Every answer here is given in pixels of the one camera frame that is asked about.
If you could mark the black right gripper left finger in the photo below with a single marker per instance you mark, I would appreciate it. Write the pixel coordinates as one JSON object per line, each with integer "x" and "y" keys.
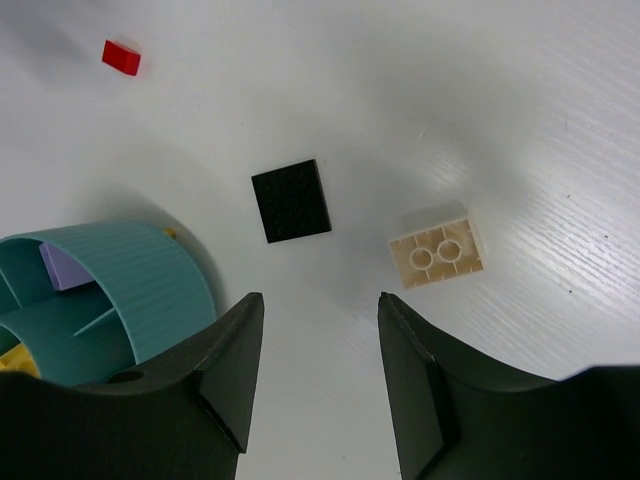
{"x": 184, "y": 414}

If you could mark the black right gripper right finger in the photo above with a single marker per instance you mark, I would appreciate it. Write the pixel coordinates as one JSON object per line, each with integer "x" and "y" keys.
{"x": 458, "y": 413}

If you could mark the cream lego brick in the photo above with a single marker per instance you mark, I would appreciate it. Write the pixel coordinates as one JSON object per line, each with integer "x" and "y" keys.
{"x": 436, "y": 243}

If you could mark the long yellow lego plate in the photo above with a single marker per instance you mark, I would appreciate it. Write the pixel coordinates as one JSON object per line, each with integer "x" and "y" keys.
{"x": 19, "y": 359}

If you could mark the purple lego brick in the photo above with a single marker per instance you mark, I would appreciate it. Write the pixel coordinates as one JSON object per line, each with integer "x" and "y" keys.
{"x": 64, "y": 271}

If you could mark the black square lego plate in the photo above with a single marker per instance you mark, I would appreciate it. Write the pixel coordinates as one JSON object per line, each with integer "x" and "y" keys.
{"x": 291, "y": 202}

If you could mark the small red lego plate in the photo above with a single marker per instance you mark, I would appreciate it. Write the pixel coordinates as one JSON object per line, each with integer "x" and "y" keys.
{"x": 121, "y": 58}

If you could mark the teal round divided container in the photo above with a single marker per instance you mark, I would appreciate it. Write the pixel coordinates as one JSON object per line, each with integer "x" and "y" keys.
{"x": 147, "y": 296}

